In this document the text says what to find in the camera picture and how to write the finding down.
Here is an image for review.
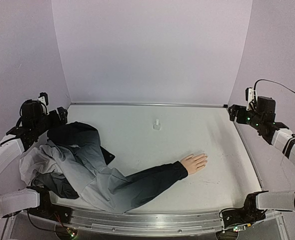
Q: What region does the aluminium table rail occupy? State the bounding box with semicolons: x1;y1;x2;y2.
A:
70;102;228;109
233;122;266;191

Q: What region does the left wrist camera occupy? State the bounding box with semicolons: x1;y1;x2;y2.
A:
37;92;49;106

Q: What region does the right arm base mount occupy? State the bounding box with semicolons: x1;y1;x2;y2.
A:
218;191;267;229

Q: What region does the mannequin hand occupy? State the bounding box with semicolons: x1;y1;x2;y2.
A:
180;153;208;175

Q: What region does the aluminium right table rail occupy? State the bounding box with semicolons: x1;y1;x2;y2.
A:
233;122;266;191

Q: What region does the grey black jacket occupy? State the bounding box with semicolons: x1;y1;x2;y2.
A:
19;122;188;213

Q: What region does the clear nail polish bottle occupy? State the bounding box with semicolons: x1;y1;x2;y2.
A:
153;119;161;131

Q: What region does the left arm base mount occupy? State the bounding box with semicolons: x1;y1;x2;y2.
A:
27;186;75;238

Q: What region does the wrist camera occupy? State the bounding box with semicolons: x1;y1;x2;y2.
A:
37;92;49;106
245;87;256;111

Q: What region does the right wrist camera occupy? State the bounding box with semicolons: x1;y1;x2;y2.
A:
245;87;256;111

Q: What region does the black right camera cable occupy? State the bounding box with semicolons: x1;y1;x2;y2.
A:
252;79;295;105

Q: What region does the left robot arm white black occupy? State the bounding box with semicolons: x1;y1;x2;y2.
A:
0;92;68;219

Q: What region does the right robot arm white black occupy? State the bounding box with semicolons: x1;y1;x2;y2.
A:
228;96;295;215

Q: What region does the aluminium back table rail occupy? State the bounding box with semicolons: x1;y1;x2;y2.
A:
70;102;228;109

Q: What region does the aluminium front rail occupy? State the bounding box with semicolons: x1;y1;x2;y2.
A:
55;199;223;237

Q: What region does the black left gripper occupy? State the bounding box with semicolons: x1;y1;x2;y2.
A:
34;106;68;136

